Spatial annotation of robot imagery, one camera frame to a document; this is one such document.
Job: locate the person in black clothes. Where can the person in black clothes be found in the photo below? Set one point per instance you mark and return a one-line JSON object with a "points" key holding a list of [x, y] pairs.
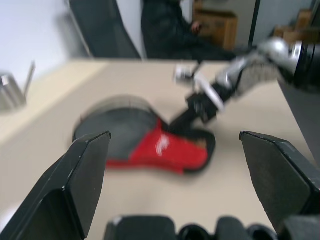
{"points": [[170, 32]]}

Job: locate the black red paddle case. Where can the black red paddle case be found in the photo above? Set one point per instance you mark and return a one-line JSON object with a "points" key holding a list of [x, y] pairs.
{"points": [[165, 150]]}

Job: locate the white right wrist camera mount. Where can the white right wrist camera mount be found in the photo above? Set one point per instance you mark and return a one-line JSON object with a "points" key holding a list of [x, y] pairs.
{"points": [[212, 92]]}

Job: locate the person's bare hand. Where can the person's bare hand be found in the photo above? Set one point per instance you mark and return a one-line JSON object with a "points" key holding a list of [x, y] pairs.
{"points": [[196, 27]]}

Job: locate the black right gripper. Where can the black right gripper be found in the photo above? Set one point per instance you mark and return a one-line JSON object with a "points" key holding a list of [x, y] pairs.
{"points": [[202, 107]]}

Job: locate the black office chair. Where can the black office chair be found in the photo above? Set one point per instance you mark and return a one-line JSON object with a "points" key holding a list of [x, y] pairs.
{"points": [[105, 27]]}

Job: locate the metal watering can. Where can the metal watering can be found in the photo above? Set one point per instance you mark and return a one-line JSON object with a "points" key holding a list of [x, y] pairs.
{"points": [[10, 92]]}

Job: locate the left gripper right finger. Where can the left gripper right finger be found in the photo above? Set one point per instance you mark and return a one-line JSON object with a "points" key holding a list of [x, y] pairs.
{"points": [[277, 175]]}

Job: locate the stacked brown cardboard boxes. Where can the stacked brown cardboard boxes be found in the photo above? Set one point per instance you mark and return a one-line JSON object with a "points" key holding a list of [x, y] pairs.
{"points": [[297, 27]]}

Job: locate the dark vertical post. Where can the dark vertical post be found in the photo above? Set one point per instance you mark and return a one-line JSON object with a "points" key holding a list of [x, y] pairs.
{"points": [[254, 22]]}

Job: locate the brown cardboard box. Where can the brown cardboard box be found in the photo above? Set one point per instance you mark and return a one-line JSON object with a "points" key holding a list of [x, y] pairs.
{"points": [[220, 25]]}

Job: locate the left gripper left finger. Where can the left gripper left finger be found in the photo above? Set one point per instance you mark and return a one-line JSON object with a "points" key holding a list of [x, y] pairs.
{"points": [[62, 185]]}

